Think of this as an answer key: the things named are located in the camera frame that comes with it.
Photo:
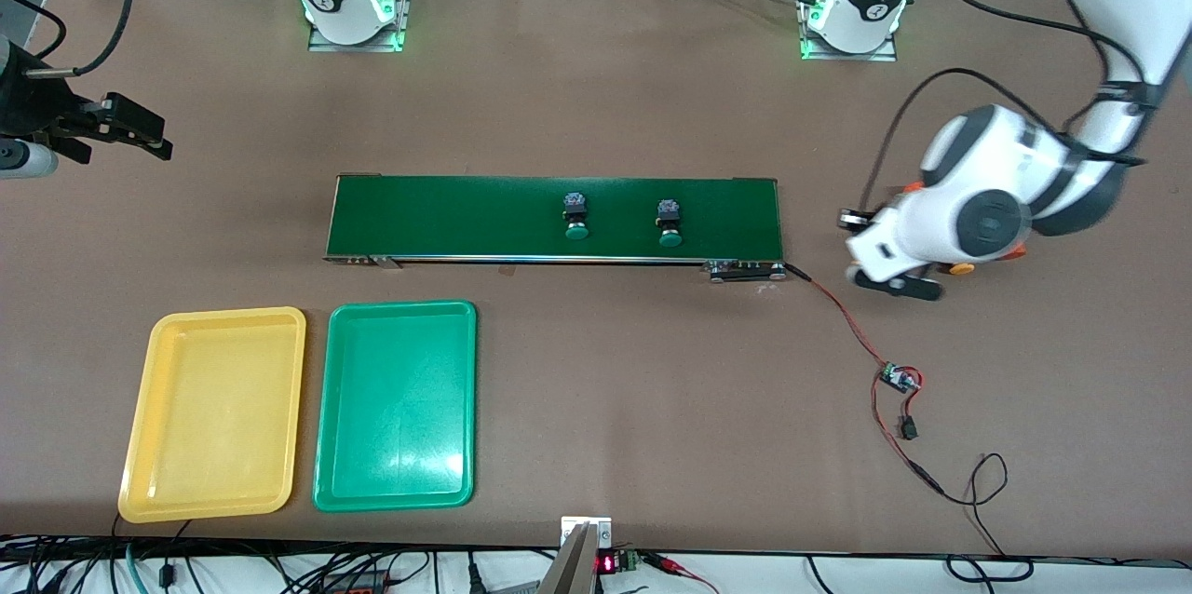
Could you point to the small metal bracket plate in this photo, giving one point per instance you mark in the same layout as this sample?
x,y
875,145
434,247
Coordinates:
x,y
587,524

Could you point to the grey metal pole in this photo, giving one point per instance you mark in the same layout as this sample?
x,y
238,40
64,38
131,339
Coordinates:
x,y
568,571

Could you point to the red clip lead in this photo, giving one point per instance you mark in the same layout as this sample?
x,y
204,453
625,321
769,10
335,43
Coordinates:
x,y
675,566

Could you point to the small black circuit board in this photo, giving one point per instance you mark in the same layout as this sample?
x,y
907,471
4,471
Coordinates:
x,y
899,378

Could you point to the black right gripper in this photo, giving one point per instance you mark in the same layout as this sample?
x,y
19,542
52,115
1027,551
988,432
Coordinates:
x,y
28,106

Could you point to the yellow plastic tray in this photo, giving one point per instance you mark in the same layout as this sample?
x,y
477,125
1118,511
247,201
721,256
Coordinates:
x,y
214,445

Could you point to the black inline switch with leads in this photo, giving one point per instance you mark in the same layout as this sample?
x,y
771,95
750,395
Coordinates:
x,y
908,429

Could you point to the green conveyor belt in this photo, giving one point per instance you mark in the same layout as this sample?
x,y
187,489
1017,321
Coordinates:
x,y
447,212

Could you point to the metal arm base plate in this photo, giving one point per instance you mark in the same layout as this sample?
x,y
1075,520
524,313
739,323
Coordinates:
x,y
354,46
808,40

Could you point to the red LED display module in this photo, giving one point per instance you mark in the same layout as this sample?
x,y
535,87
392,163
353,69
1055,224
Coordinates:
x,y
615,562

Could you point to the yellow mushroom push button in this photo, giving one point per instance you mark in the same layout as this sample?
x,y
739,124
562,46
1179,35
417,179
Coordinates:
x,y
961,269

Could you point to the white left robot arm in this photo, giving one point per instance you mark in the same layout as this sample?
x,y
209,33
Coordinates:
x,y
987,226

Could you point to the green plastic tray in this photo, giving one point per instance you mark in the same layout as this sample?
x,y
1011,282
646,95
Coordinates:
x,y
396,454

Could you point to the green mushroom push button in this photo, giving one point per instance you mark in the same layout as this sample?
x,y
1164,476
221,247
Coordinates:
x,y
575,208
668,214

